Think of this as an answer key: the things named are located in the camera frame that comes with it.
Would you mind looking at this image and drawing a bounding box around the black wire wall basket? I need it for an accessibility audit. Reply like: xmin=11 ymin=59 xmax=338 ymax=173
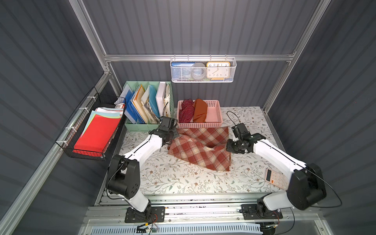
xmin=56 ymin=88 xmax=126 ymax=161

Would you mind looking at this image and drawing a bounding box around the yellow alarm clock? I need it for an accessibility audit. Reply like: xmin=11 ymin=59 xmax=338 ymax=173
xmin=206 ymin=61 xmax=231 ymax=80

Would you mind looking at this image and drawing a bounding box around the blue folder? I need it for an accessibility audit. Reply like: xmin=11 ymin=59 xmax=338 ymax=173
xmin=124 ymin=90 xmax=145 ymax=124

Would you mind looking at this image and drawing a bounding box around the grey tape roll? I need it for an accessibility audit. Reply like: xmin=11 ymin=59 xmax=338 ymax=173
xmin=191 ymin=62 xmax=206 ymax=81

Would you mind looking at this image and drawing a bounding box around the rust brown skirt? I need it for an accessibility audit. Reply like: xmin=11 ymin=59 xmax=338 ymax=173
xmin=193 ymin=99 xmax=208 ymax=123

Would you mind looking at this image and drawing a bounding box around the blue box in basket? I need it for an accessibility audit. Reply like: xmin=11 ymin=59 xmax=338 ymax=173
xmin=170 ymin=62 xmax=194 ymax=82

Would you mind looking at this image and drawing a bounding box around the floral table mat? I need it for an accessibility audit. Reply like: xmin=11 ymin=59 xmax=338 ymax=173
xmin=119 ymin=106 xmax=281 ymax=195

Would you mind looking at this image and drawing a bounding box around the pink plastic basket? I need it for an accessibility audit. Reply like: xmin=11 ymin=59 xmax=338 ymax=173
xmin=177 ymin=100 xmax=223 ymax=129

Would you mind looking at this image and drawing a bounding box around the red plaid skirt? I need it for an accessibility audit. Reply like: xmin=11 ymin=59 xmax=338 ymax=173
xmin=167 ymin=127 xmax=231 ymax=171

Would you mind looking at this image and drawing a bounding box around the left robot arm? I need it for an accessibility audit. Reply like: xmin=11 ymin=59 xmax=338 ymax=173
xmin=106 ymin=116 xmax=179 ymax=213

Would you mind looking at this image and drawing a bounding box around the green file organizer box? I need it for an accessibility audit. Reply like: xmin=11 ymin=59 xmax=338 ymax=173
xmin=122 ymin=81 xmax=177 ymax=132

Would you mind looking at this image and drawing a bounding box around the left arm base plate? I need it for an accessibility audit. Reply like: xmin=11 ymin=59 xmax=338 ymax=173
xmin=124 ymin=206 xmax=165 ymax=223

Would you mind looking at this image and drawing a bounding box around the red paper stack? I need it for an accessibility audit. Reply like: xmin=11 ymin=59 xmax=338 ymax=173
xmin=73 ymin=111 xmax=121 ymax=157

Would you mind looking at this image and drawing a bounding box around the red polka dot skirt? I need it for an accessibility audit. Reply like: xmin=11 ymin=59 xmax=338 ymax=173
xmin=179 ymin=99 xmax=195 ymax=123

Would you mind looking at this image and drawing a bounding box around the white binder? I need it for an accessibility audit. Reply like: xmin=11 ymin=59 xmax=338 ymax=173
xmin=156 ymin=82 xmax=166 ymax=117

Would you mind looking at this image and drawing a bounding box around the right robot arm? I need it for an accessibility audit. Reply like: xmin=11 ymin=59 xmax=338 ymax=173
xmin=226 ymin=123 xmax=327 ymax=213

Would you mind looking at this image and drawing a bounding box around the white calculator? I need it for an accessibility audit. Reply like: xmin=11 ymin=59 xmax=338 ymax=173
xmin=264 ymin=168 xmax=289 ymax=191

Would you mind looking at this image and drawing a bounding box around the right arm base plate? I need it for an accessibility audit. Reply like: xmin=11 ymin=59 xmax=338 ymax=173
xmin=239 ymin=204 xmax=283 ymax=220

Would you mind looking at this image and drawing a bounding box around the white wire wall basket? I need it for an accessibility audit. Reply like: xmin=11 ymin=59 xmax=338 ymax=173
xmin=170 ymin=55 xmax=237 ymax=83

